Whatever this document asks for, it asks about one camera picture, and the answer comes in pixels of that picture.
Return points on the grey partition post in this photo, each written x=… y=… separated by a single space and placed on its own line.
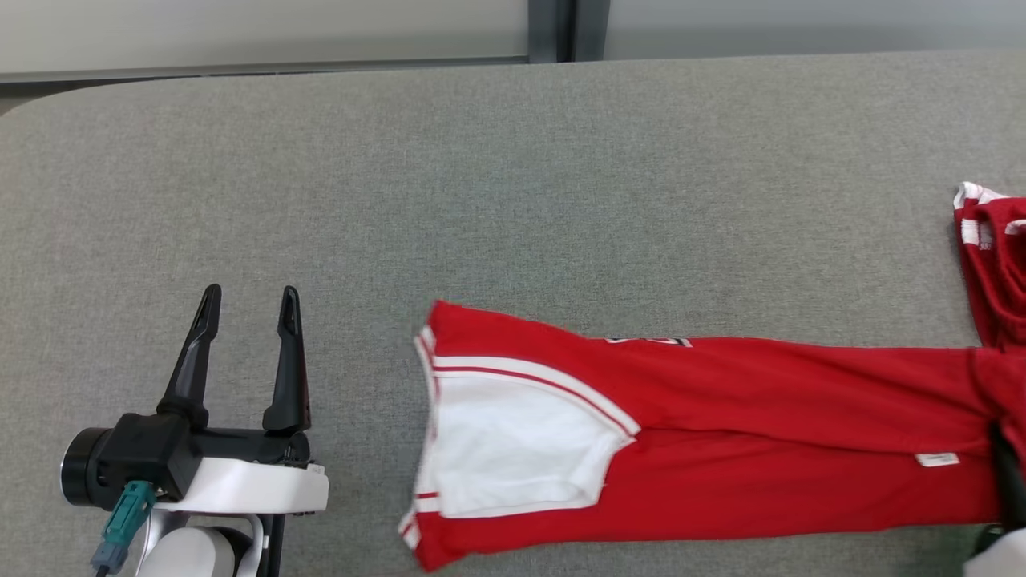
x=553 y=28

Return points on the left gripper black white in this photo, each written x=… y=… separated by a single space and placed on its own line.
x=160 y=457

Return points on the red and white garment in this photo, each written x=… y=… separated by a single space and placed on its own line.
x=761 y=417

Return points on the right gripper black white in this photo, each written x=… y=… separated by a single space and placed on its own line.
x=1002 y=561

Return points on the grey fabric sofa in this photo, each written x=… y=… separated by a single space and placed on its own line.
x=401 y=200

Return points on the grey partition base rail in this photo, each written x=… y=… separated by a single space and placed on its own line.
x=240 y=69

